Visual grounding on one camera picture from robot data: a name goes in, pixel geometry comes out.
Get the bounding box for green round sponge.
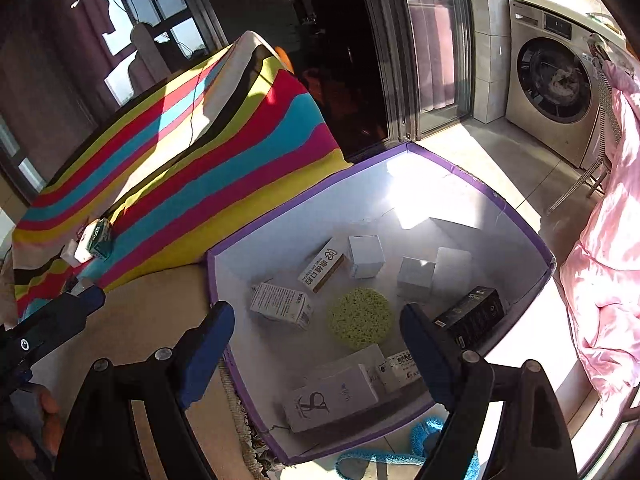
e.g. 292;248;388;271
327;287;394;351

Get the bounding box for black box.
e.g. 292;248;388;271
432;285;506;351

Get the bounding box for patterned rug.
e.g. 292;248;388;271
219;360;283;480

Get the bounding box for pink quilt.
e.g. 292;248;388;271
559;57;640;403

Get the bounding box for white cube box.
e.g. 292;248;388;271
397;256;435;304

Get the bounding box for person's left hand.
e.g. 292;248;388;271
6;384;64;462

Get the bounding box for plain white box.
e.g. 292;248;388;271
432;246;474;297

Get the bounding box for white box with curly logo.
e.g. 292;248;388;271
282;363;380;434

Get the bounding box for large white box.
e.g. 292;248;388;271
429;217;482;252

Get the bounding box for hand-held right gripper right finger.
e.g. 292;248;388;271
399;301;579;480

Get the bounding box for white box with fox logo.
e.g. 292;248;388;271
348;233;386;280

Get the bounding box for white dental box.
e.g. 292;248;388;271
298;238;351;295

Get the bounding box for thin black cable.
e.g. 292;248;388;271
188;54;207;147

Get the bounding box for sliding glass door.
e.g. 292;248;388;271
357;0;477;147

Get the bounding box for blue fluffy rope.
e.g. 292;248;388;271
334;414;482;480

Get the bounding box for white and orange box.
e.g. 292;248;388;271
376;349;426;394

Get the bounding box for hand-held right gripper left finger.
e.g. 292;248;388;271
54;300;237;480

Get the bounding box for silver washing machine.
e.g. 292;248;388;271
504;0;618;169

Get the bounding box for white medicine box red print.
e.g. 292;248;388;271
249;282;315;331

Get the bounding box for teal green box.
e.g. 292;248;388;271
82;218;114;261

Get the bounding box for white drying rack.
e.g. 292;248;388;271
546;157;612;217

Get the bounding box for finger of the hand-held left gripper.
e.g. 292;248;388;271
9;285;107;362

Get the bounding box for rainbow striped blanket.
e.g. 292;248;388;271
12;30;354;322

